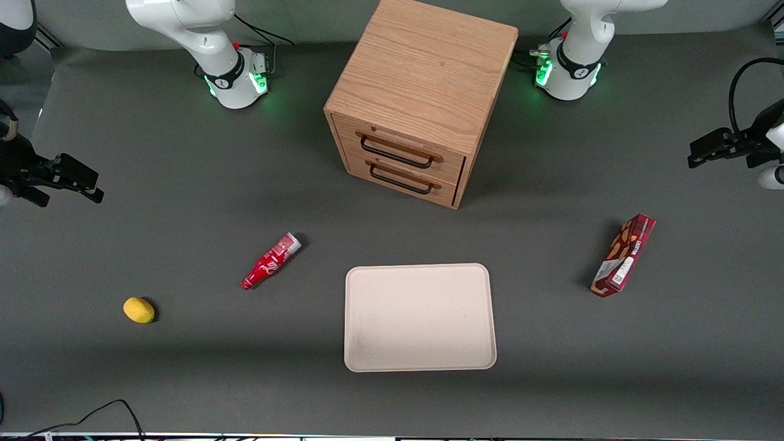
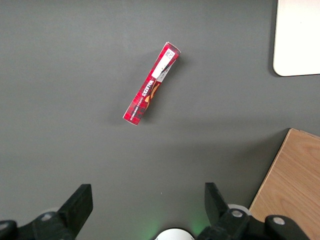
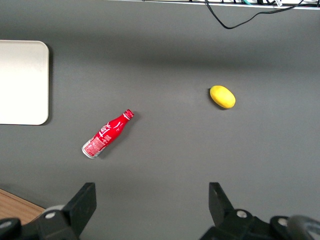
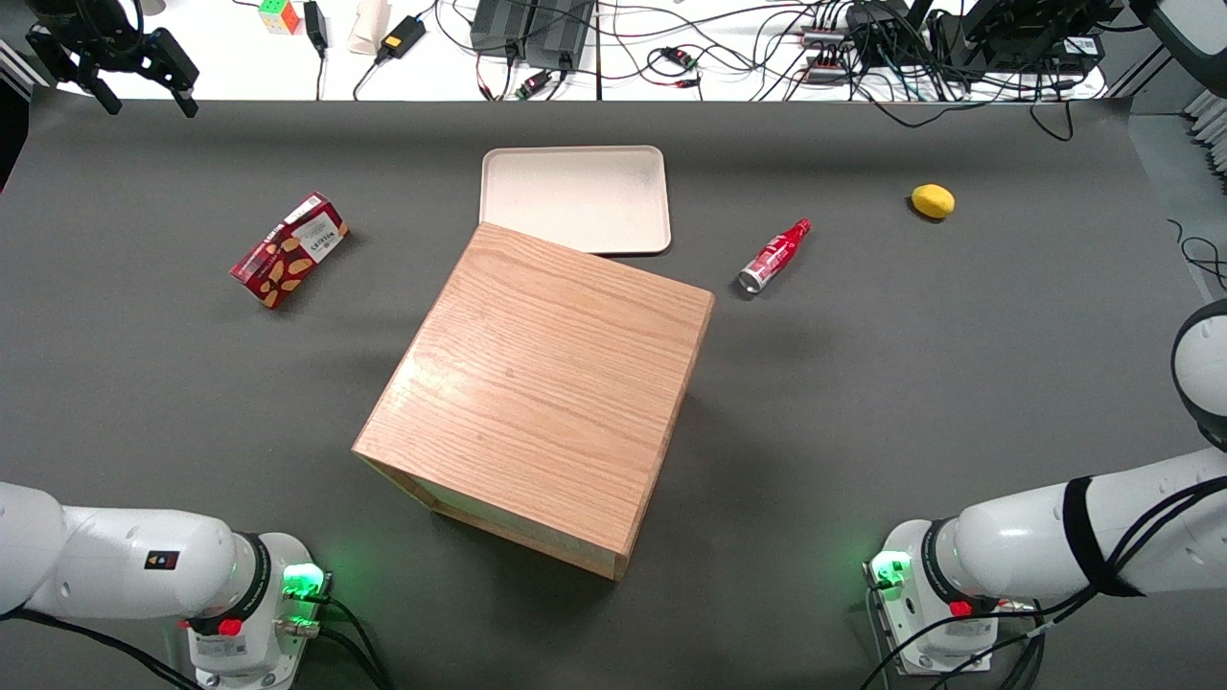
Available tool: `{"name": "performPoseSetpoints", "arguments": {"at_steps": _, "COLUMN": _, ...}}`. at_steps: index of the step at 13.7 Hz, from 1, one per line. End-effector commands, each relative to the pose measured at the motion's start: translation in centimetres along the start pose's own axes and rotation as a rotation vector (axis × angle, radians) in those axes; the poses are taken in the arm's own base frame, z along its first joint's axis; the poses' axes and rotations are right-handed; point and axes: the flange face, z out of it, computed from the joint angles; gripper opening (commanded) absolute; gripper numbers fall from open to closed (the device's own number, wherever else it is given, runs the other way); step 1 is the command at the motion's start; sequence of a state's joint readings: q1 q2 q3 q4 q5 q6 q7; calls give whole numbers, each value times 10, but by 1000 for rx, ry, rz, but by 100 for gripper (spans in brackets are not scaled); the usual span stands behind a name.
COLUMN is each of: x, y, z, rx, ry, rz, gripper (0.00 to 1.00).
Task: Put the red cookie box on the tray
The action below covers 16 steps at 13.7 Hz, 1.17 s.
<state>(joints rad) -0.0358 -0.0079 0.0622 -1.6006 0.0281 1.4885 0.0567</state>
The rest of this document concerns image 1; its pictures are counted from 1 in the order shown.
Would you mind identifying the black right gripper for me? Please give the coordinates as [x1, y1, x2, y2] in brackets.
[0, 134, 105, 208]

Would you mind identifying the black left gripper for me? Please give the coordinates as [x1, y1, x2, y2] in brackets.
[687, 101, 784, 170]

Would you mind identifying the red cookie box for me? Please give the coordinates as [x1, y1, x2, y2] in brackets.
[590, 214, 657, 298]

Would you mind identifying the beige rectangular tray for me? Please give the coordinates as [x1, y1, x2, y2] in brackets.
[344, 263, 497, 373]

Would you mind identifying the yellow lemon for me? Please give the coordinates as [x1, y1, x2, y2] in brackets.
[123, 297, 156, 324]

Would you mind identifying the red cola bottle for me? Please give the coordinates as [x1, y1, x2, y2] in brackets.
[240, 232, 303, 291]

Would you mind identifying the wooden drawer cabinet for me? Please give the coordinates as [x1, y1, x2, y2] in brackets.
[323, 0, 520, 211]

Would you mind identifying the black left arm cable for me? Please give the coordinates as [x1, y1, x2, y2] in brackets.
[728, 58, 784, 137]

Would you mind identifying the black floor cable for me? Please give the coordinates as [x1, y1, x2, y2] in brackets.
[0, 399, 145, 440]

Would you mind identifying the black right arm base cable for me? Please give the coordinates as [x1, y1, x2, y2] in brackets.
[233, 13, 296, 75]

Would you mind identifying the wooden drawer with black handle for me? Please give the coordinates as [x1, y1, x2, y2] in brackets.
[334, 115, 466, 186]
[344, 152, 461, 206]

